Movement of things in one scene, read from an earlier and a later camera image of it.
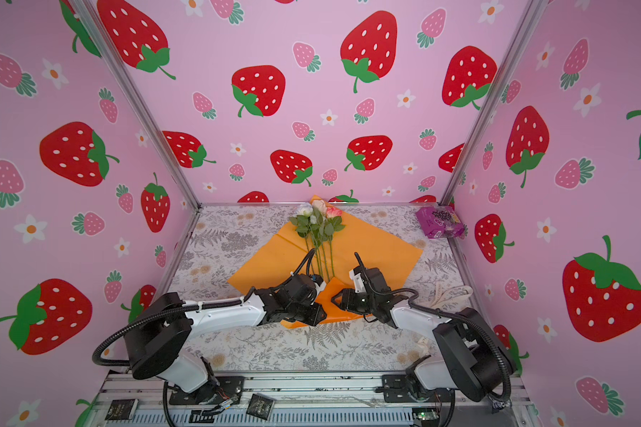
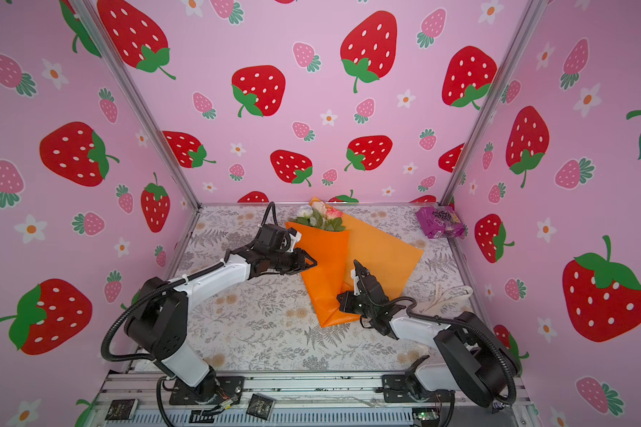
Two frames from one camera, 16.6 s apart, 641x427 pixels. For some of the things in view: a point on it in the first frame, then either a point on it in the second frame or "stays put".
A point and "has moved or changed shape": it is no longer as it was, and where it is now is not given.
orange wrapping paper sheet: x=333 y=256 has moved or changed shape
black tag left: x=122 y=409 stays put
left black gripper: x=316 y=318 -> x=299 y=255
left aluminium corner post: x=93 y=17 stays put
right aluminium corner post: x=522 y=38 stays put
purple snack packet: x=441 y=222 stays put
